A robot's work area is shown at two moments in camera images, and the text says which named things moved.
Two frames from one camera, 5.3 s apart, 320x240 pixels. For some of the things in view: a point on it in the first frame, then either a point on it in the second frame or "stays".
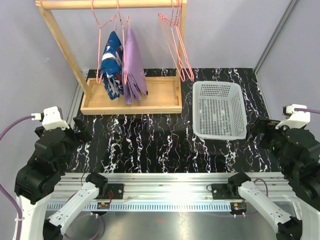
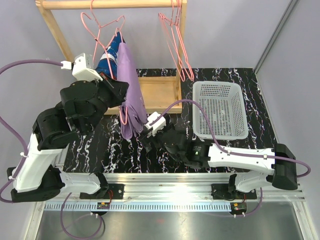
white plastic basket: [219, 111] stays
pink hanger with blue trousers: [98, 70] to [99, 29]
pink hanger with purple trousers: [125, 73] to [95, 22]
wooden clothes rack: [164, 94] stays
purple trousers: [133, 74] to [132, 113]
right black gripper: [261, 125] to [148, 139]
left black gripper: [83, 135] to [118, 89]
